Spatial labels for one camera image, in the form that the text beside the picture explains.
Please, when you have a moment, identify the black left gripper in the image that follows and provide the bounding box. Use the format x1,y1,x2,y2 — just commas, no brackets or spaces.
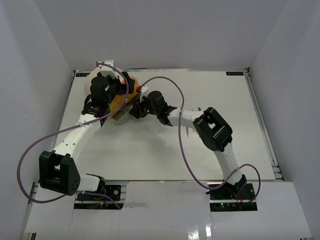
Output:
105,72,136,106

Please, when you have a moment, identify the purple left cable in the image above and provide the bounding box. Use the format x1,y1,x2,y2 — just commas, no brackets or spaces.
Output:
16,61,131,205

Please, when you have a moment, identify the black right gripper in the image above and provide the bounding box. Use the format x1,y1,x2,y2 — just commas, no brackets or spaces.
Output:
129,94,160,120

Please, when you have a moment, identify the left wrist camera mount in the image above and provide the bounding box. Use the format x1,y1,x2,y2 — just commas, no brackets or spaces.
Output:
96,60,118,79

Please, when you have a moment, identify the peach top drawer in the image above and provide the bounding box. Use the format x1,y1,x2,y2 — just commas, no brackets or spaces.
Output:
119,76,137,86

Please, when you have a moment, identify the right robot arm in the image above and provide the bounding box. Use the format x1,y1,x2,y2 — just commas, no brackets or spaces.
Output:
129,87,247,200

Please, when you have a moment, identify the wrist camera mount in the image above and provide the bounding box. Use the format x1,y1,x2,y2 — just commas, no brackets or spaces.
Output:
96,60,118,79
136,85,150,102

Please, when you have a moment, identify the purple cable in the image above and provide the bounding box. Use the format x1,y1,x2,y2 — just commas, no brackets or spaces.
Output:
136,76,261,204
16,61,131,205

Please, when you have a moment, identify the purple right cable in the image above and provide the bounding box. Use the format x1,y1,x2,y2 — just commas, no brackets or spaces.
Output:
136,76,261,204

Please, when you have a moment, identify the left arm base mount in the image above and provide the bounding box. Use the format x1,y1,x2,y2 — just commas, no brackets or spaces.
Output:
73,183,127,210

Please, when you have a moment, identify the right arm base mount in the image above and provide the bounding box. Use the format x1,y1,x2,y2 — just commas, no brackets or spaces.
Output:
206,183,258,212

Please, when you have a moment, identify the cream cylindrical drawer organizer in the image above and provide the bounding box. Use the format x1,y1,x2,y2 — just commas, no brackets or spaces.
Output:
84,67,135,102

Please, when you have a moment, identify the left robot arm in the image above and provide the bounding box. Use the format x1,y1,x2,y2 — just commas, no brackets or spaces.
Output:
39,71,137,200

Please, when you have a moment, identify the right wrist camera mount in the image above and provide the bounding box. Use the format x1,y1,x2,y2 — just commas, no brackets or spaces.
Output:
136,85,150,102

